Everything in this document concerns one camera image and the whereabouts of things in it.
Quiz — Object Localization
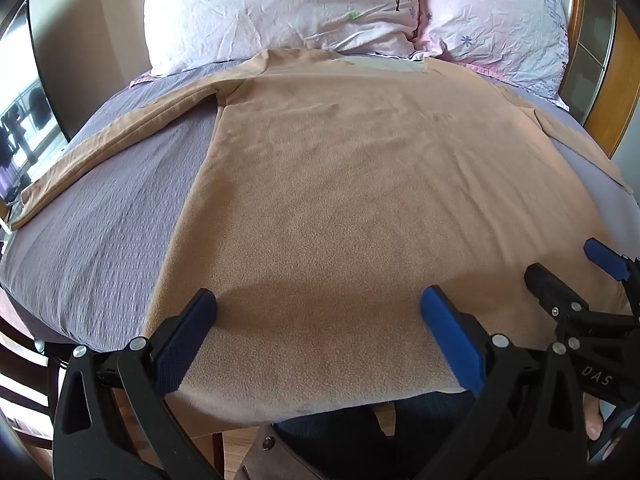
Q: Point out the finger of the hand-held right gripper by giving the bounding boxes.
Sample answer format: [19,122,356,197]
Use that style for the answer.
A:
[584,238,640,313]
[524,262,640,335]

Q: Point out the dark wooden chair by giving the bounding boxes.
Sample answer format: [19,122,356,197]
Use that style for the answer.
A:
[0,305,68,443]

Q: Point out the brown bag with rivet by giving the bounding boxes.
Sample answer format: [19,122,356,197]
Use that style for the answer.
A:
[239,424,331,480]

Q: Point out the person's right hand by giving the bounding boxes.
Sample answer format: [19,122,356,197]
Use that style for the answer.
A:
[581,392,609,442]

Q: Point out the grey textured bed sheet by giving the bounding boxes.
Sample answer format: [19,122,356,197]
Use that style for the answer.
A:
[0,57,640,356]

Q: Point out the white floral pillow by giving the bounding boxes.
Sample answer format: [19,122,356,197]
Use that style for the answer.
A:
[142,0,426,78]

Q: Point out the person's legs in dark jeans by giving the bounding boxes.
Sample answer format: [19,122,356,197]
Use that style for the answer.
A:
[272,389,481,480]

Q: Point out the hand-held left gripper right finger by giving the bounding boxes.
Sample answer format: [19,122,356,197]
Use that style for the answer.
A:
[415,285,588,480]

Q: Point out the dark framed glass door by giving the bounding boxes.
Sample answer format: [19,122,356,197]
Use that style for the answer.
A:
[0,0,72,207]

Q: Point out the tan fleece shirt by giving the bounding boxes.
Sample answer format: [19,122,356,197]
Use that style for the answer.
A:
[10,49,631,442]

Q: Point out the pink floral pillow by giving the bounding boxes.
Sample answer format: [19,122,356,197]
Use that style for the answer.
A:
[414,0,571,111]

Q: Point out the wooden headboard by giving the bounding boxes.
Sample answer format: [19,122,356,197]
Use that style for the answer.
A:
[555,0,637,162]

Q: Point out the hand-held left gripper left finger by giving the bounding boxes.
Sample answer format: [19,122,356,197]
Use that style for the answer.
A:
[52,287,236,480]

